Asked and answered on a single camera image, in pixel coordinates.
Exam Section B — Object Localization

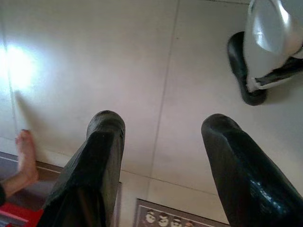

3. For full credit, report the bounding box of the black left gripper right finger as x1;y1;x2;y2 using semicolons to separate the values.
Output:
201;113;303;227

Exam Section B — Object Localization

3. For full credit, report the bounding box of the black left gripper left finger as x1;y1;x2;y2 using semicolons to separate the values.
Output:
37;109;126;227

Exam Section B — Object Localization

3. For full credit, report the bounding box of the grey floor mat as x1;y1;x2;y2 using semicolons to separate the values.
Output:
0;151;66;213

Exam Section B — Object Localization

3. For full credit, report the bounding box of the bare foot of person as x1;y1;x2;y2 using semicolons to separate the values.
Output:
4;129;40;198

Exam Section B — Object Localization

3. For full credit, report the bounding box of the framed picture with cartoon faces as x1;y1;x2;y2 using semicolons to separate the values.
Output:
133;198;229;227

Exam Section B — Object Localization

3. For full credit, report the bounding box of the red box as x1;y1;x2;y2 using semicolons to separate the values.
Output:
0;201;45;227

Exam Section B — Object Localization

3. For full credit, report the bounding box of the black trouser leg of person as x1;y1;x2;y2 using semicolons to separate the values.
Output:
0;181;7;210

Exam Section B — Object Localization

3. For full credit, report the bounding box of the black left robot foot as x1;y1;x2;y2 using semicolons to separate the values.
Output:
226;31;268;106

